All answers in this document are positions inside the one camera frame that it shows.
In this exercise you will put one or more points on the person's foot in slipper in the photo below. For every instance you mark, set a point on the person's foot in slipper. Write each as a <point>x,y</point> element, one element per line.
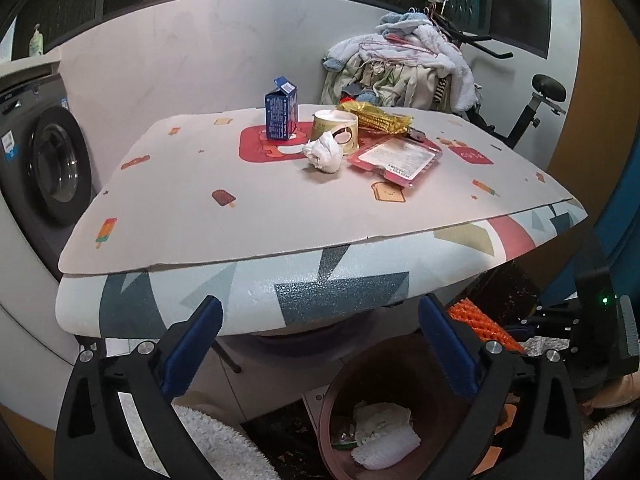
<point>621,392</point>

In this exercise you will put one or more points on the yellow paper cup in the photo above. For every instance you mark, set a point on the yellow paper cup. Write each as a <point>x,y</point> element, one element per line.
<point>342,125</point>

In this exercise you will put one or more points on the white fluffy rug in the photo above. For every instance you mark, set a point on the white fluffy rug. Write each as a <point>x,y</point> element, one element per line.
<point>232,454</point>

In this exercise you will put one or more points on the white tissue ball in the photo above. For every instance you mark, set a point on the white tissue ball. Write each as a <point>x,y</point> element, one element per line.
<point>324,154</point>

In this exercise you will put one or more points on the pile of clothes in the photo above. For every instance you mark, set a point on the pile of clothes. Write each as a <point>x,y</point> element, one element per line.
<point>407,62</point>

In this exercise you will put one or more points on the pink cartoon-print play mat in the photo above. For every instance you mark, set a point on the pink cartoon-print play mat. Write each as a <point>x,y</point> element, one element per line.
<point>184,195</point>

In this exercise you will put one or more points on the green soap dispenser bottle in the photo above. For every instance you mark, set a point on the green soap dispenser bottle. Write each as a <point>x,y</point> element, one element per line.
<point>36,43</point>

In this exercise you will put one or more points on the orange foam fruit net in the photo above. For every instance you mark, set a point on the orange foam fruit net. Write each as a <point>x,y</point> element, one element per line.
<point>485,328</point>

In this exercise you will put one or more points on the geometric-print foam mat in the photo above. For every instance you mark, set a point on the geometric-print foam mat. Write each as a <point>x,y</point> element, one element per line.
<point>309,287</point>

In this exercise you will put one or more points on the red plastic blister package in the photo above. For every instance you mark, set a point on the red plastic blister package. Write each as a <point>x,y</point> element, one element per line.
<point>402,161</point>

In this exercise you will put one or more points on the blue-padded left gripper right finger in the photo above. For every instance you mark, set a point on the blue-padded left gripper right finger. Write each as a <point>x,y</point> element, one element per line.
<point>523,421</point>

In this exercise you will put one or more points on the gold foil wrapper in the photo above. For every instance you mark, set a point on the gold foil wrapper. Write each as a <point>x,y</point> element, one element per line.
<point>374,118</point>

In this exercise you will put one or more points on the black exercise bike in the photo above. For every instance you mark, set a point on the black exercise bike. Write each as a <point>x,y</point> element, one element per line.
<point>497,82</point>

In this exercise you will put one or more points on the black front-load washing machine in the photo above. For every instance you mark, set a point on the black front-load washing machine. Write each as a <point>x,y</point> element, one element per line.
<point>46,176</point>

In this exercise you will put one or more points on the white foam fruit net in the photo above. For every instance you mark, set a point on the white foam fruit net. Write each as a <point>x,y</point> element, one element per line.
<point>387,450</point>

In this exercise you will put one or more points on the brown round trash bin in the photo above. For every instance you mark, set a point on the brown round trash bin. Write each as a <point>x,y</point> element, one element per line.
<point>401,370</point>

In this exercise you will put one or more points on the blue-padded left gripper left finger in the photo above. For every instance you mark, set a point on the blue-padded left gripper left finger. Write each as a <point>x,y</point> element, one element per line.
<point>93,440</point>

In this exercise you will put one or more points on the crumpled white paper in bin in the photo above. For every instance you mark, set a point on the crumpled white paper in bin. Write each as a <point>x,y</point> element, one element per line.
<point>376,420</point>

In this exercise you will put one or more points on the blue milk carton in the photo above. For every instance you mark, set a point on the blue milk carton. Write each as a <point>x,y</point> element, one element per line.
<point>281,109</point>

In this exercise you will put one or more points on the green candy wrapper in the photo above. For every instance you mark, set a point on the green candy wrapper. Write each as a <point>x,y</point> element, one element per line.
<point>344,445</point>

